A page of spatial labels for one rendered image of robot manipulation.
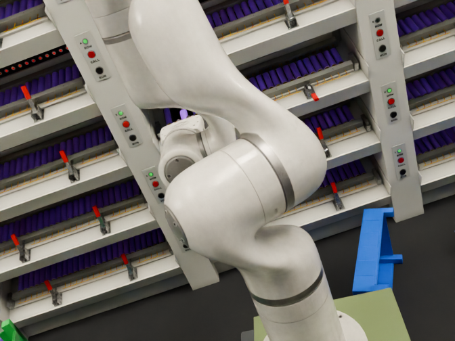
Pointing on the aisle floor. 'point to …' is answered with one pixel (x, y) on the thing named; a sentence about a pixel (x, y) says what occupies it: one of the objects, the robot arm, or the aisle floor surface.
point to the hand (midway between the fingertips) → (185, 125)
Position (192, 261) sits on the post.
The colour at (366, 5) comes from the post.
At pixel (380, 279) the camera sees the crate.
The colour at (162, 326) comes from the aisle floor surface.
